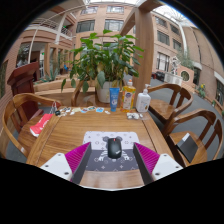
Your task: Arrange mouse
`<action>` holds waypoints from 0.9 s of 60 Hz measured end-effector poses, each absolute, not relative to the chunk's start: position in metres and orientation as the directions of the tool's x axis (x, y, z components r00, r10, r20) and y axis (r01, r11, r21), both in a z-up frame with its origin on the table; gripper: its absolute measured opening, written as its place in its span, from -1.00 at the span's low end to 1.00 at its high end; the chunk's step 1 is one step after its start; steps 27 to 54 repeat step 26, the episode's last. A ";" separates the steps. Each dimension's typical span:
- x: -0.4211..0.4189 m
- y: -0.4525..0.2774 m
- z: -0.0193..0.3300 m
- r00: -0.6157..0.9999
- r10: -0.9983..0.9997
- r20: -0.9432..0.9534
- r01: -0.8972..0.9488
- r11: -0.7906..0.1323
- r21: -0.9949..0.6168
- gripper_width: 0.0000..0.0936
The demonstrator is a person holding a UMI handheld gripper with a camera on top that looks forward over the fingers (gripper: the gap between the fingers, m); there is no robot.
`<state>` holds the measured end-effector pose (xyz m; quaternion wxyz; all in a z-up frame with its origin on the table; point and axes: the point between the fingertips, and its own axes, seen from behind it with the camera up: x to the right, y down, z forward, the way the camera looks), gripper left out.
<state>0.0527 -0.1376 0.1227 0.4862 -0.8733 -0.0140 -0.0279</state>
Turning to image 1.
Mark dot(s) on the yellow dish soap bottle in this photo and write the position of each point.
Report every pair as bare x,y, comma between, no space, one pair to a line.
128,98

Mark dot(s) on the wooden armchair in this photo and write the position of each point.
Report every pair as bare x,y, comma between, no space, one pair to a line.
76,93
13,106
206,120
163,110

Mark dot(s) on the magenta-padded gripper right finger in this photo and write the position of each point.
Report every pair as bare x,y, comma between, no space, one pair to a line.
165,165

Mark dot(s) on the green plant in white pot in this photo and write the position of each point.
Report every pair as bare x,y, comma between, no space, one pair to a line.
103,60

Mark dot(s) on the grey bear-print mouse pad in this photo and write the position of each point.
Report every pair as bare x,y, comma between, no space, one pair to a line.
100,163

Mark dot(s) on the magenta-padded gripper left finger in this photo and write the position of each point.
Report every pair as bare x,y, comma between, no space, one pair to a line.
58,165

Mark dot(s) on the white stone sculpture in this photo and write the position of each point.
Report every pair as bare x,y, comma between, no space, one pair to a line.
175,68

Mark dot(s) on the bunch of keys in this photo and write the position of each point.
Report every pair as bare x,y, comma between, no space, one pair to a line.
57,111

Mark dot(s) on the dark red wooden lectern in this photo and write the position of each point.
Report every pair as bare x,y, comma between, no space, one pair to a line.
21,80

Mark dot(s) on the black computer mouse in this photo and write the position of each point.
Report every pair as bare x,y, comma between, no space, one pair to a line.
114,148

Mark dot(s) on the red and white booklet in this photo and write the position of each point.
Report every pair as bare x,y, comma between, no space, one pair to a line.
40,126

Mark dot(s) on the black notebook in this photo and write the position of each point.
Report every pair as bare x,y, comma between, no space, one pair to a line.
187,148

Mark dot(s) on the small blue card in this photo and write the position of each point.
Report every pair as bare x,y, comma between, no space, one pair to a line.
99,109

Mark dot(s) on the blue squeeze tube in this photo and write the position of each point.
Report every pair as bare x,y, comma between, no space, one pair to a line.
114,98

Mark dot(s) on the white pump bottle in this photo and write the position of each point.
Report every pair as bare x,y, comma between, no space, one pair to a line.
143,101

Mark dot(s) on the black car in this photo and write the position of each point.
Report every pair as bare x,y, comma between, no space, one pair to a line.
160,76

